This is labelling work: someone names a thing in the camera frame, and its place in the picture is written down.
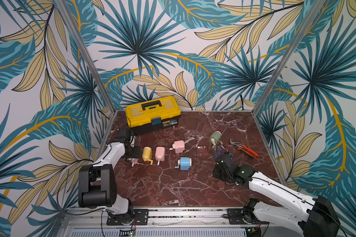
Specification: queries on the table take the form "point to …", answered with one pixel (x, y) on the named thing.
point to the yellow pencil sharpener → (147, 154)
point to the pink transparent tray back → (201, 149)
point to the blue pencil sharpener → (184, 163)
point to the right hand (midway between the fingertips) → (213, 172)
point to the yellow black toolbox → (155, 115)
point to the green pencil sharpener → (215, 138)
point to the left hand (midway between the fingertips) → (132, 155)
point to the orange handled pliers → (244, 148)
